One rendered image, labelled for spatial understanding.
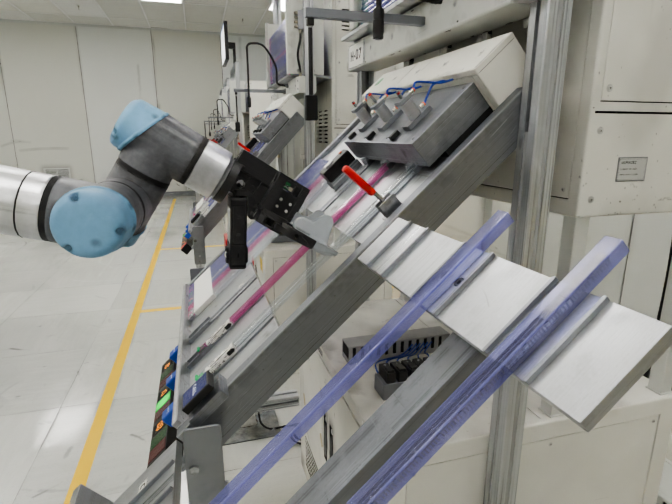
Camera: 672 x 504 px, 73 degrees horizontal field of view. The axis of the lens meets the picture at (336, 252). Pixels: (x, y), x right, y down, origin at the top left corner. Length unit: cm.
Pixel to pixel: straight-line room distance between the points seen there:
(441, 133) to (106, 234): 48
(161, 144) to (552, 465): 89
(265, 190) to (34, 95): 917
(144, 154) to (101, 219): 16
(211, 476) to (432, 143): 57
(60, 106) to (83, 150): 80
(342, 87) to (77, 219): 173
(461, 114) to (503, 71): 8
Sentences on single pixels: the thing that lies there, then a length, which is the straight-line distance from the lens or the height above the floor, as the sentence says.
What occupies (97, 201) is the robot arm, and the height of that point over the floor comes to 107.
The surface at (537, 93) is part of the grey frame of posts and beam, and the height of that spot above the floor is 119.
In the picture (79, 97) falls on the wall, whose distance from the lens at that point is 963.
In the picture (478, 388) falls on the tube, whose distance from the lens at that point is 30.
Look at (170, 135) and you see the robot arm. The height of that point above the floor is 113.
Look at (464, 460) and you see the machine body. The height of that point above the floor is 57.
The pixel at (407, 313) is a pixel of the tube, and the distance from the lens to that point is 39.
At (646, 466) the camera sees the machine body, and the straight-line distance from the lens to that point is 125.
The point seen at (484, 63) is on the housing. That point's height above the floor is 123.
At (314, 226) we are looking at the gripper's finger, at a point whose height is 100.
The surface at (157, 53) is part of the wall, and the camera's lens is 954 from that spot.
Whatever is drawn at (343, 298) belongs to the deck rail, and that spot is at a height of 90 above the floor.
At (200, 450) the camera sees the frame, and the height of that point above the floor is 73.
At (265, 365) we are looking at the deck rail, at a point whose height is 81.
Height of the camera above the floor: 113
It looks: 14 degrees down
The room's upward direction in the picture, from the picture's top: straight up
